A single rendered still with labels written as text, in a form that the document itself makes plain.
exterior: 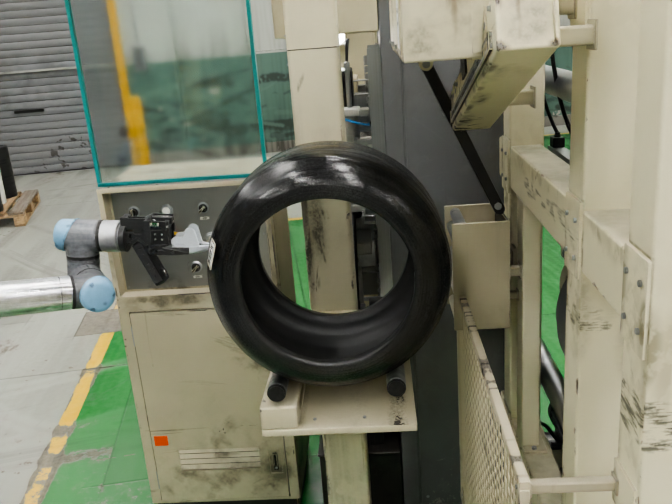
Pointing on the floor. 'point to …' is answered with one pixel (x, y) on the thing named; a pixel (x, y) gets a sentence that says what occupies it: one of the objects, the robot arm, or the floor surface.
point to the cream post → (326, 209)
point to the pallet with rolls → (21, 210)
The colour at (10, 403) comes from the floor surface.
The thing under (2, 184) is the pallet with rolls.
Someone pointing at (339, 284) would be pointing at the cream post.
